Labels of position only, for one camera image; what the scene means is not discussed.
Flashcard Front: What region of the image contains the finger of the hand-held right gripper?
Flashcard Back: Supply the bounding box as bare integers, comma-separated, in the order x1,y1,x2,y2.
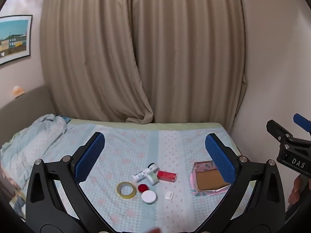
266,119,296,143
293,113,311,137

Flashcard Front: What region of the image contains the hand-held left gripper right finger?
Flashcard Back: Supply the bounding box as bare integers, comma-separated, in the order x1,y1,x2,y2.
194,133,285,233

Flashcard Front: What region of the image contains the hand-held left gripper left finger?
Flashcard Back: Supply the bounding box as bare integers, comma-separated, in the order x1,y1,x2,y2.
25,132,115,233

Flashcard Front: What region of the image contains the pink cardboard box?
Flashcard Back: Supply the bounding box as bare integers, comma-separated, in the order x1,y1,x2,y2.
191,160,232,196

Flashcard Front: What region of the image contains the yellow tape roll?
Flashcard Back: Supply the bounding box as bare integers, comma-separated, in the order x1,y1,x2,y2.
116,181,137,199

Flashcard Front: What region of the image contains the white labelled bottle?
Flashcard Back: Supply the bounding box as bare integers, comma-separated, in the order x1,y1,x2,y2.
132,170,151,183

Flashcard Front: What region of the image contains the red carton box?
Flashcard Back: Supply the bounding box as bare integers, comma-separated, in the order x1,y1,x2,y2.
157,170,177,183

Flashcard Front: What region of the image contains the person's right hand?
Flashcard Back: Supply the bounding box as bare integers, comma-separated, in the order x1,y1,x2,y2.
288,174,302,205

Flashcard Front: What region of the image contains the crumpled light blue blanket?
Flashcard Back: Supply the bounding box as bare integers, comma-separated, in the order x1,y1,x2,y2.
0,114,71,190

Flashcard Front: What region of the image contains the grey padded headboard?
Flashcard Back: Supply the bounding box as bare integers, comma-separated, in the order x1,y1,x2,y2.
0,85,57,146

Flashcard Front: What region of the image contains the framed wall poster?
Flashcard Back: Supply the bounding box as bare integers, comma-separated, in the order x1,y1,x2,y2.
0,15,33,66

